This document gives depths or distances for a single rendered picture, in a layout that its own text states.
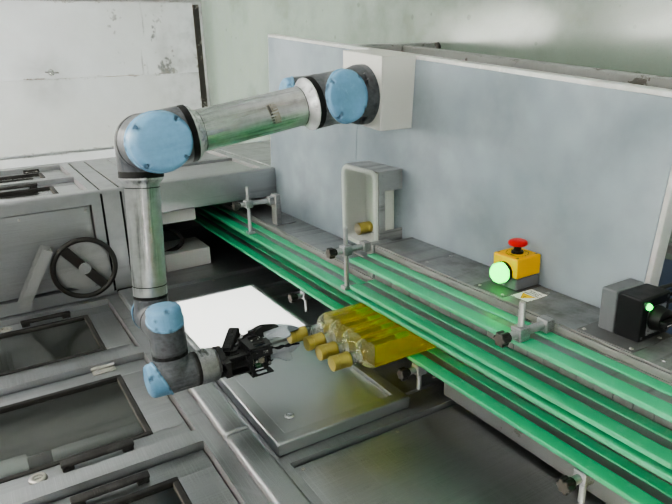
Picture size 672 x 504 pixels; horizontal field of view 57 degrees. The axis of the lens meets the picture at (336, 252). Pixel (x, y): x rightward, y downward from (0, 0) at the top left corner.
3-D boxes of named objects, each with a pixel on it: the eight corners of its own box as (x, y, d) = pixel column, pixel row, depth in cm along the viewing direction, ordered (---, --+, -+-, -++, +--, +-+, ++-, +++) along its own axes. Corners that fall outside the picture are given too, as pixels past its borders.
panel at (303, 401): (253, 290, 218) (157, 312, 201) (253, 282, 217) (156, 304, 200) (410, 407, 144) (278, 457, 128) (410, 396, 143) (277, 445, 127)
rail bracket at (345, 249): (365, 281, 169) (326, 291, 163) (364, 222, 164) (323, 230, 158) (371, 284, 167) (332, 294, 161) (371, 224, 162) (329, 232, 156)
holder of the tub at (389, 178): (368, 249, 190) (347, 254, 187) (367, 160, 182) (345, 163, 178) (402, 264, 176) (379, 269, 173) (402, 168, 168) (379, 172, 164)
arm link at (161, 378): (148, 368, 125) (154, 406, 127) (200, 353, 130) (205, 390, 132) (139, 356, 132) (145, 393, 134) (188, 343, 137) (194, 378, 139)
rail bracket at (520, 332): (541, 325, 118) (489, 342, 112) (544, 289, 116) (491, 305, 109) (558, 332, 115) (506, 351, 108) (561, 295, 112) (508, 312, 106)
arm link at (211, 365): (194, 376, 139) (190, 343, 137) (213, 370, 141) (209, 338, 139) (205, 390, 133) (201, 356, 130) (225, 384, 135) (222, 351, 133)
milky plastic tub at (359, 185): (366, 232, 189) (342, 237, 184) (365, 159, 182) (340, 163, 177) (401, 246, 174) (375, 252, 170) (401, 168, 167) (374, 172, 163)
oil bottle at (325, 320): (384, 315, 165) (314, 335, 155) (383, 295, 164) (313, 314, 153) (396, 322, 161) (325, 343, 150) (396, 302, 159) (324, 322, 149)
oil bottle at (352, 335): (410, 329, 156) (338, 352, 145) (410, 309, 154) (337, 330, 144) (424, 337, 151) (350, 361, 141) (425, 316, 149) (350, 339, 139)
